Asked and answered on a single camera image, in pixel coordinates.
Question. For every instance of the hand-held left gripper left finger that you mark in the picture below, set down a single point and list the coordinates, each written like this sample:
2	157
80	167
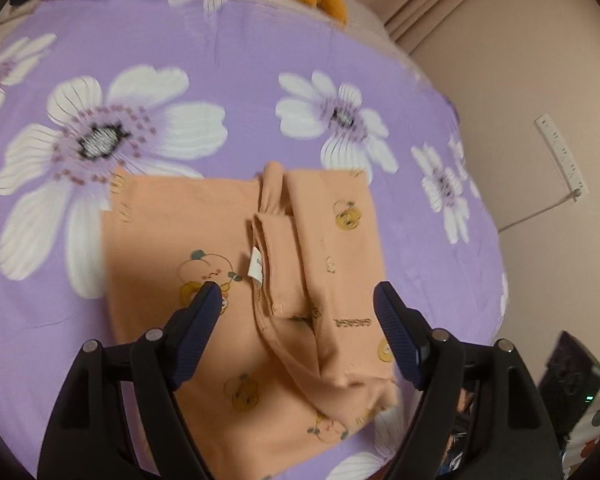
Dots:
197	330

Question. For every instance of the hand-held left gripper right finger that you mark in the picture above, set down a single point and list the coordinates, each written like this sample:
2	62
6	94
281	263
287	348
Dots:
397	332

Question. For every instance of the orange printed baby garment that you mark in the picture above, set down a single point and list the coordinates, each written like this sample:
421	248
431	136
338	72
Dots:
290	260

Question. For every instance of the black device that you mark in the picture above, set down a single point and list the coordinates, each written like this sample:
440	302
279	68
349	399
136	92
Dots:
570	380

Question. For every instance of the white printed cloth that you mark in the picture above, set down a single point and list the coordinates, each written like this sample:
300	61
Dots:
592	430

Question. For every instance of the purple floral bedsheet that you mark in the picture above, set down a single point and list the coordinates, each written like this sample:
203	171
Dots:
230	110

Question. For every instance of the white power strip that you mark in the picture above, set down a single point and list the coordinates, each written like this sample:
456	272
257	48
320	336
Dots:
562	157

